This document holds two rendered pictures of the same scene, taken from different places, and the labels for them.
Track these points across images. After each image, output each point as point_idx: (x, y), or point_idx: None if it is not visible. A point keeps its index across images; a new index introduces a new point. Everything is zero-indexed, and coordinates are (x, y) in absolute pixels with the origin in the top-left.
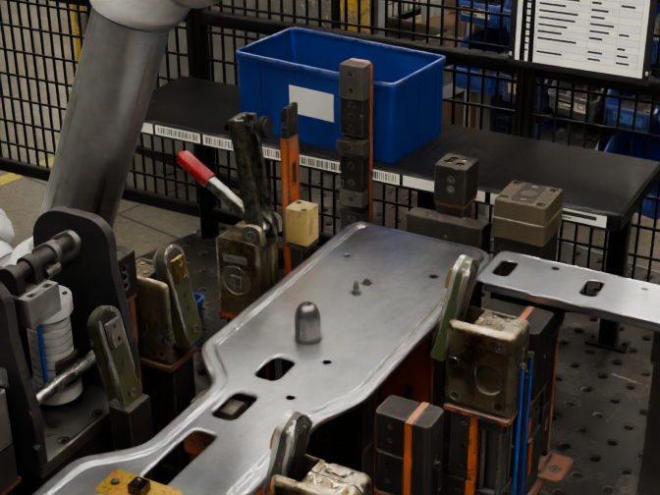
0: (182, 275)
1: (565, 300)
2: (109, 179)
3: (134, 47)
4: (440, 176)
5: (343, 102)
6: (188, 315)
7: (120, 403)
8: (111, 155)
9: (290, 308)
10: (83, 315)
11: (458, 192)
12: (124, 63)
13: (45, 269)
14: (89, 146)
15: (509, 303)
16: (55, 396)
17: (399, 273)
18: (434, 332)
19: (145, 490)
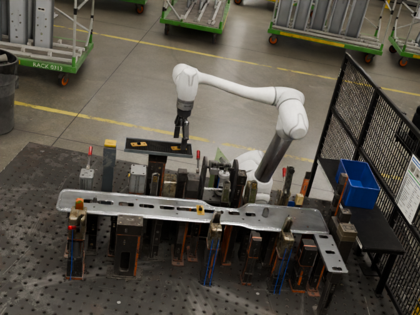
0: (254, 187)
1: (319, 249)
2: (269, 164)
3: (279, 140)
4: (339, 211)
5: (338, 182)
6: (251, 196)
7: (221, 199)
8: (270, 159)
9: (272, 210)
10: (231, 182)
11: (340, 217)
12: (276, 142)
13: (224, 167)
14: (267, 155)
15: (313, 242)
16: (217, 192)
17: (302, 221)
18: None
19: (200, 210)
